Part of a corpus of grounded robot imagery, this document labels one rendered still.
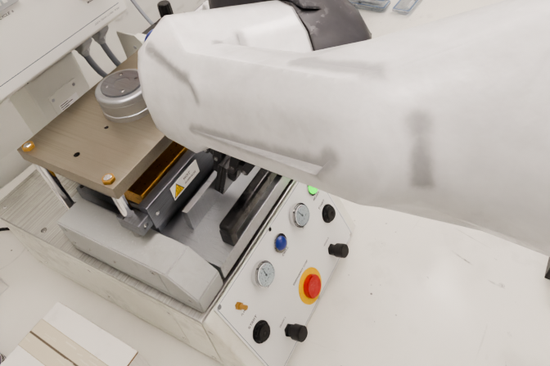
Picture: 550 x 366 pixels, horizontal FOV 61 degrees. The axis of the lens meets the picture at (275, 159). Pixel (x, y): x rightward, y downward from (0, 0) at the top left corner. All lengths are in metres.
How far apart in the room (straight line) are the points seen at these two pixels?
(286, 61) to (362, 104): 0.06
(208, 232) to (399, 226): 0.41
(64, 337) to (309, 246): 0.41
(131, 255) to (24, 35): 0.33
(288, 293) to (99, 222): 0.31
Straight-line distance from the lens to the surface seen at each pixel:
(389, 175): 0.18
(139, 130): 0.65
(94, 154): 0.64
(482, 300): 0.88
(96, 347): 0.81
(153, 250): 0.65
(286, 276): 0.77
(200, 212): 0.68
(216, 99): 0.26
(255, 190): 0.66
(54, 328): 0.85
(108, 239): 0.69
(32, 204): 0.91
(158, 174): 0.65
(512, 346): 0.85
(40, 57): 0.75
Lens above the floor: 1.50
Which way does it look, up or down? 45 degrees down
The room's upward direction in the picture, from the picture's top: 10 degrees counter-clockwise
